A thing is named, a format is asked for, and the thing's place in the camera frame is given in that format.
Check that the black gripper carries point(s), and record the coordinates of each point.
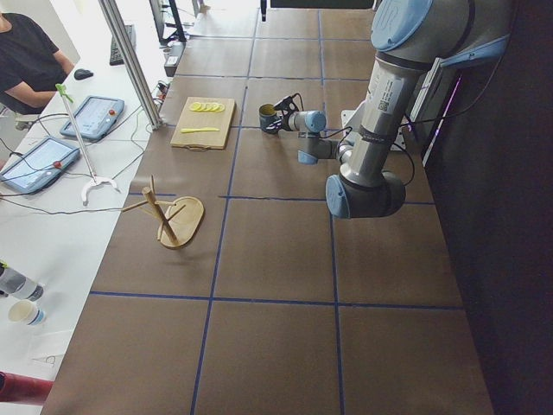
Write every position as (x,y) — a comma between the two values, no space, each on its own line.
(283,120)

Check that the dark green mug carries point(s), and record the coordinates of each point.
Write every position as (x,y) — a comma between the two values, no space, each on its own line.
(268,119)

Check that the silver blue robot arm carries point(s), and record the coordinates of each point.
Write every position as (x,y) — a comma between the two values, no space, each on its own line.
(408,37)

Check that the wooden cup storage rack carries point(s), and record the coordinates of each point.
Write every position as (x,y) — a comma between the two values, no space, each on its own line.
(178,219)

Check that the paper cup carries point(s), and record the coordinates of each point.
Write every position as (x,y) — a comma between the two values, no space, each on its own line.
(27,313)

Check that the yellow plastic knife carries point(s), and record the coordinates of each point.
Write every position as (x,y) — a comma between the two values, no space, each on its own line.
(198,129)

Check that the wooden cutting board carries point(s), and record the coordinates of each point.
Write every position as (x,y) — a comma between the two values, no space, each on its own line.
(204,140)

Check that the teach pendant far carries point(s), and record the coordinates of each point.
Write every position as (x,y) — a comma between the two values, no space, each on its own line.
(96,115)

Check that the teach pendant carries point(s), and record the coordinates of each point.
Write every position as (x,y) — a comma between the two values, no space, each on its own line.
(39,167)
(96,115)

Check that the black computer mouse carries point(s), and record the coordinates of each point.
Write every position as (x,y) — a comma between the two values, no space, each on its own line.
(82,74)

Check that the teach pendant near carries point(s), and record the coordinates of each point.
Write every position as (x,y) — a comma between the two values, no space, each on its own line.
(39,167)

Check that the person in black shirt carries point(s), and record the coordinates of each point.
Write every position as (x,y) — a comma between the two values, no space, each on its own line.
(31,65)

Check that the clear water bottle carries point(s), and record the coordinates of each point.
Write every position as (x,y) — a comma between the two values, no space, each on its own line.
(18,285)

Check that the aluminium frame post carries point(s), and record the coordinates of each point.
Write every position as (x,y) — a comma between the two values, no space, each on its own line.
(142,58)

